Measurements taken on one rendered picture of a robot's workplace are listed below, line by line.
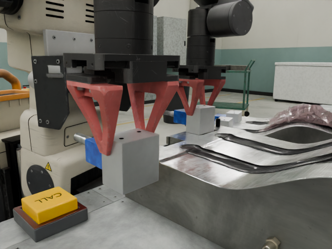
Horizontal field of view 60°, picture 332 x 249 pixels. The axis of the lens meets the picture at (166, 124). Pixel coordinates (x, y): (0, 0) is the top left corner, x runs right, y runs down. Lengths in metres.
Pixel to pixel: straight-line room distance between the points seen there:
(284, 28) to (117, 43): 8.19
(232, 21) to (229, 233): 0.33
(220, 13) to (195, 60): 0.10
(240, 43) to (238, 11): 8.52
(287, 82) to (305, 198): 7.07
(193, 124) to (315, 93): 6.61
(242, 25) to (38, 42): 0.47
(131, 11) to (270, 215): 0.26
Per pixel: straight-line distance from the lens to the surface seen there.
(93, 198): 0.54
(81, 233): 0.45
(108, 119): 0.26
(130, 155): 0.29
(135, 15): 0.27
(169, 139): 0.57
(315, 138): 0.69
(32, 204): 0.47
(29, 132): 0.80
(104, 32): 0.28
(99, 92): 0.25
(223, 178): 0.40
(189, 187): 0.41
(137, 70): 0.27
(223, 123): 0.76
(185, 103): 0.58
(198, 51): 0.57
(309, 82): 7.18
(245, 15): 0.55
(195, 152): 0.50
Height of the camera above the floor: 1.04
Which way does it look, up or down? 13 degrees down
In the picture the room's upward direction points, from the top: straight up
